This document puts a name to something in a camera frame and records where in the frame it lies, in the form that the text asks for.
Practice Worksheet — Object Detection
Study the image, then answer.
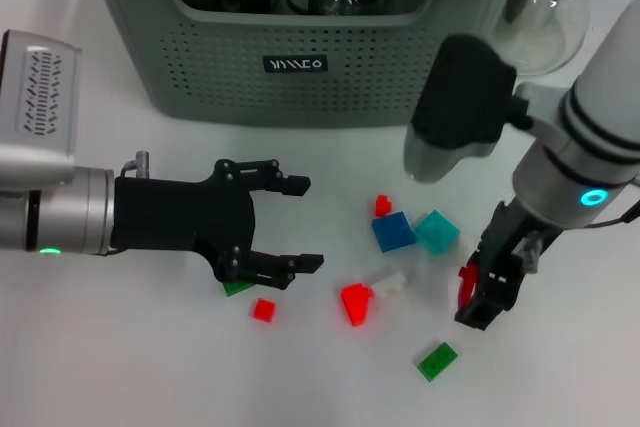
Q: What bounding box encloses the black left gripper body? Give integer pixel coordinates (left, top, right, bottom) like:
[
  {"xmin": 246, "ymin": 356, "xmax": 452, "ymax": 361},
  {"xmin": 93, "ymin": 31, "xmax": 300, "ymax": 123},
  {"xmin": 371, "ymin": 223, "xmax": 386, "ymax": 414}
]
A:
[{"xmin": 109, "ymin": 158, "xmax": 257, "ymax": 283}]

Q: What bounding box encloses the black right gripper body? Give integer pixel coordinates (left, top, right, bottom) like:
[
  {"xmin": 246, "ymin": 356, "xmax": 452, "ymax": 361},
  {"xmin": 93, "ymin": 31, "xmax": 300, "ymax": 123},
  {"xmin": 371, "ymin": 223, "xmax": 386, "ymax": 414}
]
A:
[{"xmin": 476, "ymin": 199, "xmax": 565, "ymax": 279}]

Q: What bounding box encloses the dark red curved brick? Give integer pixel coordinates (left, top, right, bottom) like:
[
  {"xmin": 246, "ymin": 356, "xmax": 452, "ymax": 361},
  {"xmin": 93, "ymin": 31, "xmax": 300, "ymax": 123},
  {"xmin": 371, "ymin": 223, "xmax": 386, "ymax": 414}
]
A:
[{"xmin": 457, "ymin": 263, "xmax": 480, "ymax": 314}]

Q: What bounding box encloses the white chunky brick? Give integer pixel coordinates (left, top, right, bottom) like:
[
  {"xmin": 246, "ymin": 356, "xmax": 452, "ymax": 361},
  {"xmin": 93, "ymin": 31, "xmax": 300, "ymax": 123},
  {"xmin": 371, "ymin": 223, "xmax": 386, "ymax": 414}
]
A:
[{"xmin": 448, "ymin": 234, "xmax": 480, "ymax": 268}]

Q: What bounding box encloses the teal square brick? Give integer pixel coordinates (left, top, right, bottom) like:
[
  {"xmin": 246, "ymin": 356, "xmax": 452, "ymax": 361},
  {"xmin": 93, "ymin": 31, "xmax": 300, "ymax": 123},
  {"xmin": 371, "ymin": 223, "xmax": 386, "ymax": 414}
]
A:
[{"xmin": 413, "ymin": 209, "xmax": 461, "ymax": 256}]

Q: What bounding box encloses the grey-green perforated storage bin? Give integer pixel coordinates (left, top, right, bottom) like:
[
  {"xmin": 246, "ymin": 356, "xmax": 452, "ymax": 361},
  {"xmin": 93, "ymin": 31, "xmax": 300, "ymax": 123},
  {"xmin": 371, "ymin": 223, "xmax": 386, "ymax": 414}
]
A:
[{"xmin": 74, "ymin": 0, "xmax": 536, "ymax": 129}]

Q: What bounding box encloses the silver right gripper fitting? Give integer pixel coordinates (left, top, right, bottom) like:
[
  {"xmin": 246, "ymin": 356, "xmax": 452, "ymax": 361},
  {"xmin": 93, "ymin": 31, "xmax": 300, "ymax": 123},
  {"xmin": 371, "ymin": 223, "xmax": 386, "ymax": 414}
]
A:
[{"xmin": 516, "ymin": 233, "xmax": 545, "ymax": 274}]

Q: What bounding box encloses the silver gripper fitting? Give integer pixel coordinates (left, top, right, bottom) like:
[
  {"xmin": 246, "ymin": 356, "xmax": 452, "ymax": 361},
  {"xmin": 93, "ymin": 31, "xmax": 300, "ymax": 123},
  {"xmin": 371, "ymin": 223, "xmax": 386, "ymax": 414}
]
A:
[
  {"xmin": 516, "ymin": 233, "xmax": 545, "ymax": 274},
  {"xmin": 121, "ymin": 149, "xmax": 152, "ymax": 181}
]

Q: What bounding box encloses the small red square brick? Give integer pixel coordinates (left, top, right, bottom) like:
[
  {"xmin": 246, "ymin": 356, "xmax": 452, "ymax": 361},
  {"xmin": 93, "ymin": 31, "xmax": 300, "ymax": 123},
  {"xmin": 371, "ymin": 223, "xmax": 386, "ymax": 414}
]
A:
[{"xmin": 250, "ymin": 298, "xmax": 277, "ymax": 323}]

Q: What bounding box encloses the green flat two-stud brick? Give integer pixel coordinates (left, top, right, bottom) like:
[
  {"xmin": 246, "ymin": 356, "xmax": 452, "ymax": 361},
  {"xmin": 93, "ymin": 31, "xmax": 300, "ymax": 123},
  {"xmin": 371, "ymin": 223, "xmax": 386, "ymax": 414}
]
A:
[
  {"xmin": 415, "ymin": 341, "xmax": 460, "ymax": 383},
  {"xmin": 222, "ymin": 279, "xmax": 259, "ymax": 298}
]

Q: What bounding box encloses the silver left gripper fitting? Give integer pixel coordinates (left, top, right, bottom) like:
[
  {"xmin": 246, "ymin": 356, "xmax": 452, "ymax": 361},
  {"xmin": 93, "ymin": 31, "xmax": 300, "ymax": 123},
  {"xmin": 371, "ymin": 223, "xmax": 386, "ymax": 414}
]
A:
[{"xmin": 121, "ymin": 149, "xmax": 152, "ymax": 181}]

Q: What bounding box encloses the large red sloped brick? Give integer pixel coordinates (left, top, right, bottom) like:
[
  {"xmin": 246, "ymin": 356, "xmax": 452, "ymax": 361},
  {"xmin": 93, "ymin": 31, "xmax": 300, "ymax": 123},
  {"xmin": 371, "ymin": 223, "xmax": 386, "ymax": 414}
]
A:
[{"xmin": 340, "ymin": 283, "xmax": 375, "ymax": 328}]

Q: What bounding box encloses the white long brick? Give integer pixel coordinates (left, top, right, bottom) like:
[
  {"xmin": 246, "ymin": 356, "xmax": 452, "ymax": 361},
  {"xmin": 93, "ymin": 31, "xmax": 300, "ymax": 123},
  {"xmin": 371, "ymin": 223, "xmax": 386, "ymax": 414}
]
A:
[{"xmin": 367, "ymin": 266, "xmax": 414, "ymax": 301}]

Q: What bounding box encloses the blue square brick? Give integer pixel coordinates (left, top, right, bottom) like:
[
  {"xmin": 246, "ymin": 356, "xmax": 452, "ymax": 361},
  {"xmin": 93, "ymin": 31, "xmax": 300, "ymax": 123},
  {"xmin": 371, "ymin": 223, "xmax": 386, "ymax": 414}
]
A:
[{"xmin": 370, "ymin": 211, "xmax": 416, "ymax": 254}]

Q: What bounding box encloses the glass carafe with black lid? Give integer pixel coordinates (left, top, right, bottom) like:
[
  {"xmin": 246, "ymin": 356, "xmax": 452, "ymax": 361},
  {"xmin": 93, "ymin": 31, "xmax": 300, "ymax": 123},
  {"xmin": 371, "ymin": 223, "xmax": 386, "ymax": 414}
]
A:
[{"xmin": 492, "ymin": 0, "xmax": 601, "ymax": 76}]

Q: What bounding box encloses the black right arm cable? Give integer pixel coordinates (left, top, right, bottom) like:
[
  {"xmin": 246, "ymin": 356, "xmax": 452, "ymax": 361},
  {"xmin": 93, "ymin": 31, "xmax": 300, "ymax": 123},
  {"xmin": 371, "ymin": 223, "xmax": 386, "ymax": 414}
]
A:
[{"xmin": 589, "ymin": 199, "xmax": 640, "ymax": 231}]

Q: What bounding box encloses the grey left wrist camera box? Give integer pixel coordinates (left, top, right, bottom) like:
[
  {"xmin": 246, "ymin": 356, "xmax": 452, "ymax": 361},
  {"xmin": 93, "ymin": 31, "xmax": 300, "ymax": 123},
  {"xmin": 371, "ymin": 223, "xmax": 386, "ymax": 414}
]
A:
[{"xmin": 0, "ymin": 29, "xmax": 83, "ymax": 193}]

